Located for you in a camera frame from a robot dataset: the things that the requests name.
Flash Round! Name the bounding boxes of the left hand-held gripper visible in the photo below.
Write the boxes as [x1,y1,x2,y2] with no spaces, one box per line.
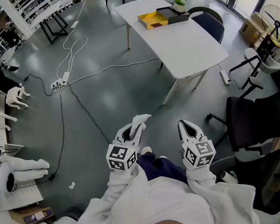
[103,122,146,173]

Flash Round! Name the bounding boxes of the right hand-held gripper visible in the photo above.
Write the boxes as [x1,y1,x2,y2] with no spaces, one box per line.
[177,117,218,172]

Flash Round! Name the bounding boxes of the grey box with yellow lining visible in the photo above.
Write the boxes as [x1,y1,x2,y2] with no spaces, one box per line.
[136,5,192,31]

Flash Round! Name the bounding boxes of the person's right forearm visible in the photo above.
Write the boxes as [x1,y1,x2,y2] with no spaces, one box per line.
[184,160,260,224]

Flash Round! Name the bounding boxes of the person's left forearm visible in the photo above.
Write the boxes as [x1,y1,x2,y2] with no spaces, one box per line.
[71,164,152,224]

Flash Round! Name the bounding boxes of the brown cardboard box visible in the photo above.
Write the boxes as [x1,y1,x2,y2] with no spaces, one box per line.
[237,10,269,45]

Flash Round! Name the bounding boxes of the flat cardboard box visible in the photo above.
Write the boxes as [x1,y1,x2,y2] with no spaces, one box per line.
[8,205,55,224]

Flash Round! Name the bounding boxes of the white storage shelves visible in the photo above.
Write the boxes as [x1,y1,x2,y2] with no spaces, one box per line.
[14,0,83,26]

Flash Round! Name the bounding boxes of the person's legs in navy trousers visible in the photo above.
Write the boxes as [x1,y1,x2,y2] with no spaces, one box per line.
[136,150,189,188]

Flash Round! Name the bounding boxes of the black office chair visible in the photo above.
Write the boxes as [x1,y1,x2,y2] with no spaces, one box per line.
[205,92,280,157]

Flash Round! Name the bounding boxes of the white paper roll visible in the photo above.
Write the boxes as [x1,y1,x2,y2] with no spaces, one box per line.
[220,171,239,185]

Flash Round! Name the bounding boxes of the person's torso in white top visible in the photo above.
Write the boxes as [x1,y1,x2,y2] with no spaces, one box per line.
[125,173,218,224]

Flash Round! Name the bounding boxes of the white rounded table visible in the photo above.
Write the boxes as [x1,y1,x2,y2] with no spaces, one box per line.
[113,0,232,109]

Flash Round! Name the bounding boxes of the black mesh chair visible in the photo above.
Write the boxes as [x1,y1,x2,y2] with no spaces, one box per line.
[208,147,280,219]

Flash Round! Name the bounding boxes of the white mannequin legs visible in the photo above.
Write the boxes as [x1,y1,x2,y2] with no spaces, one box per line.
[4,152,51,184]

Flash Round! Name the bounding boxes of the dark blue chair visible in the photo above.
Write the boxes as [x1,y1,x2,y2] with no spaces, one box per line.
[191,10,226,46]

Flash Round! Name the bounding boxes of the dark round-back chair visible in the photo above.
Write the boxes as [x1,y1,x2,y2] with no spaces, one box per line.
[187,5,225,27]

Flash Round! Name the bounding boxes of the white paper sheets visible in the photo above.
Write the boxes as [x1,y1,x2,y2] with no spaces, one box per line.
[0,179,45,212]

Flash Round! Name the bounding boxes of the potted flowers in white pot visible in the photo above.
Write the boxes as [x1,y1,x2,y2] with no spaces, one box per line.
[172,0,189,14]

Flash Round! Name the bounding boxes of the round white device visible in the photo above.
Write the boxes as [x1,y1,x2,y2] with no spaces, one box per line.
[0,160,17,194]

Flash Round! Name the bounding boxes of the large standing fan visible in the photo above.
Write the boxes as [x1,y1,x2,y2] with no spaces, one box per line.
[259,3,280,46]

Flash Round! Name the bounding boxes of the long white cable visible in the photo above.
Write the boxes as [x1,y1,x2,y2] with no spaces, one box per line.
[65,57,161,86]

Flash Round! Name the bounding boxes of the white chair with black frame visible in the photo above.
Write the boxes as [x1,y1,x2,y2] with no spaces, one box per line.
[228,45,280,99]

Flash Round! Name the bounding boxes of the white looping cable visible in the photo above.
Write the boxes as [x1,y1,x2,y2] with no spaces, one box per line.
[53,27,91,79]

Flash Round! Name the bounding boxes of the white desk with black frame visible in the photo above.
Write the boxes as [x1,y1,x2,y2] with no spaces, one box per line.
[28,2,70,46]

